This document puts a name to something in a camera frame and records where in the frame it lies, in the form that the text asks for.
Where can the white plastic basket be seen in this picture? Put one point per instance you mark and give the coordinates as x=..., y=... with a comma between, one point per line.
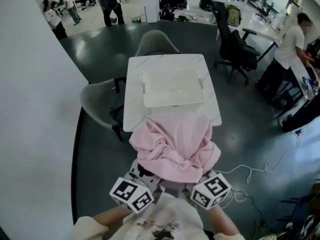
x=172, y=86

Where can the person's right forearm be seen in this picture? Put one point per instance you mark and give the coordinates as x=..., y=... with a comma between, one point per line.
x=222, y=221

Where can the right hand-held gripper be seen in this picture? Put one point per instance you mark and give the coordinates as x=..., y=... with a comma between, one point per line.
x=215, y=186

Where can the black office chair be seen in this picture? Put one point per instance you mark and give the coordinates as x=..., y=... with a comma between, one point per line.
x=235, y=46
x=262, y=14

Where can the pink clothes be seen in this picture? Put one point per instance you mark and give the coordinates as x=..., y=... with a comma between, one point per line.
x=175, y=144

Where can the black round bag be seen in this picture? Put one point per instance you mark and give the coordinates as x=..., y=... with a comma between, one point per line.
x=180, y=2
x=165, y=2
x=207, y=5

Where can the person's left forearm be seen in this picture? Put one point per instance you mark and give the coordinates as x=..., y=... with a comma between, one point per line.
x=112, y=217

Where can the green yellow backpack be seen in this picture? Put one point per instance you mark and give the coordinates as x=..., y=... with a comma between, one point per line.
x=233, y=15

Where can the white office desk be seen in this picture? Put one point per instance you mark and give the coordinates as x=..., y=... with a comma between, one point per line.
x=265, y=35

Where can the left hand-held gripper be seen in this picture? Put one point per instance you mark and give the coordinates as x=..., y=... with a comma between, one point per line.
x=125, y=190

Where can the white shelving unit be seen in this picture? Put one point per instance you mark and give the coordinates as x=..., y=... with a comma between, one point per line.
x=200, y=11

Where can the white marble table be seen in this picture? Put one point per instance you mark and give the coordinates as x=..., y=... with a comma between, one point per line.
x=135, y=84

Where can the grey upholstered chair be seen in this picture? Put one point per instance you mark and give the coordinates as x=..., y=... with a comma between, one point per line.
x=155, y=41
x=97, y=99

